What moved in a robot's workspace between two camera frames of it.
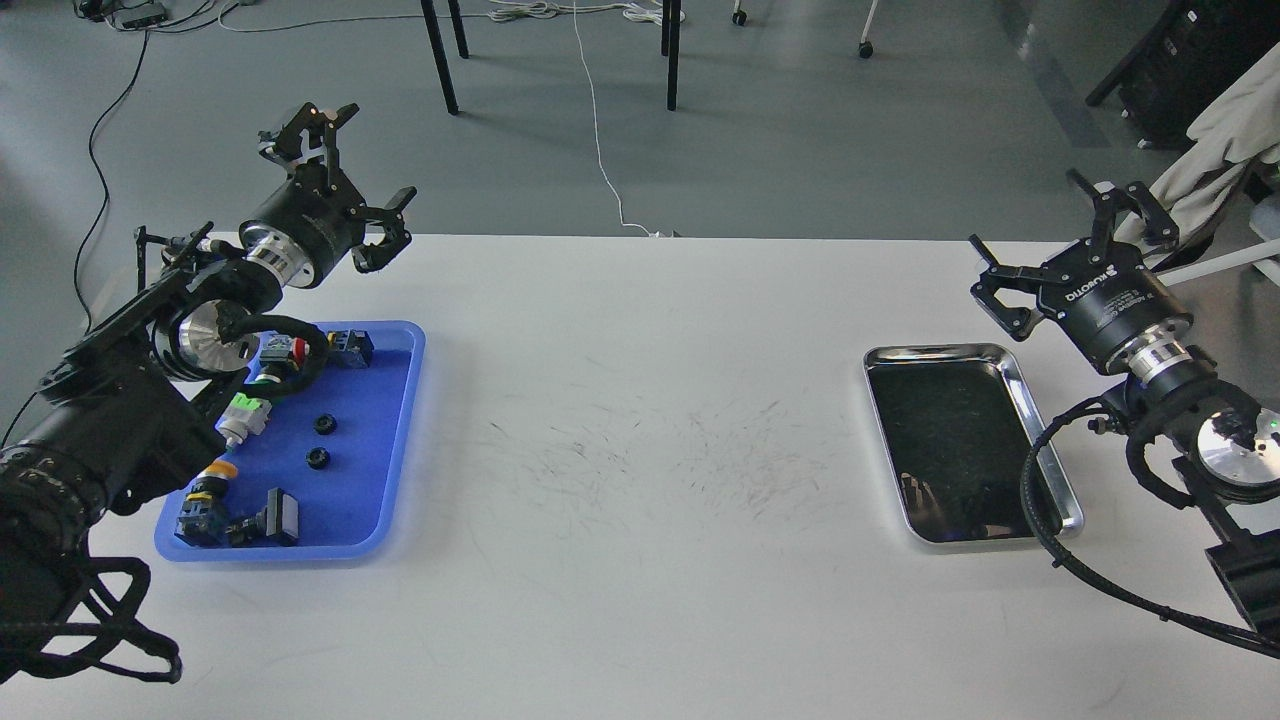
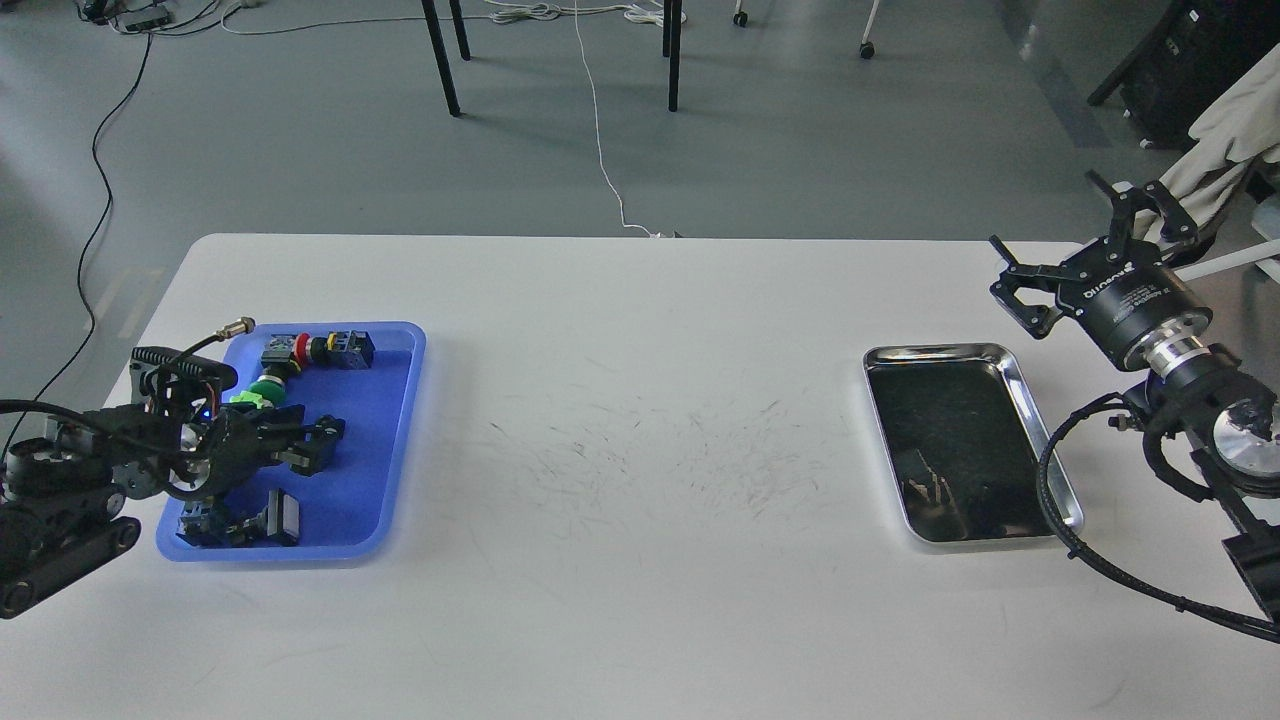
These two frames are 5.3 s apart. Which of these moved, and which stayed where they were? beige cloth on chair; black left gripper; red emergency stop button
Moved: black left gripper
Stayed: red emergency stop button; beige cloth on chair
